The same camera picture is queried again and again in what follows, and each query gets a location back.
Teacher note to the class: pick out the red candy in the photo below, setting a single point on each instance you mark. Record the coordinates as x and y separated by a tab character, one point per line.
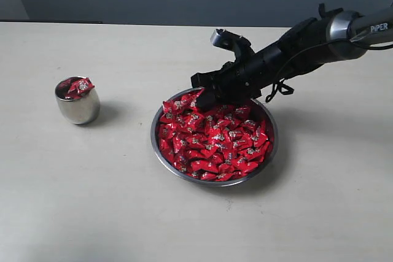
81	86
63	87

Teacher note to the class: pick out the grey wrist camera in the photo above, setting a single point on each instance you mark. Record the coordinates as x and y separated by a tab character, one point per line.
239	45

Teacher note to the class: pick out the pile of red candies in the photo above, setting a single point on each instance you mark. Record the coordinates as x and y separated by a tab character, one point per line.
215	142

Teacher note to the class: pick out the round steel bowl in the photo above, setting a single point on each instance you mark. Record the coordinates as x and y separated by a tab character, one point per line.
214	135

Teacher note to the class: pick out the steel cup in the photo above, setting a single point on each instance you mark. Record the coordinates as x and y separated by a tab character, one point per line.
79	110

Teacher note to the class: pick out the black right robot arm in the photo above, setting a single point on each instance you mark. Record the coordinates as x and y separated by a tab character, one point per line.
337	35

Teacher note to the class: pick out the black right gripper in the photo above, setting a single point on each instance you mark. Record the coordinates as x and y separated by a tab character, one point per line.
241	80

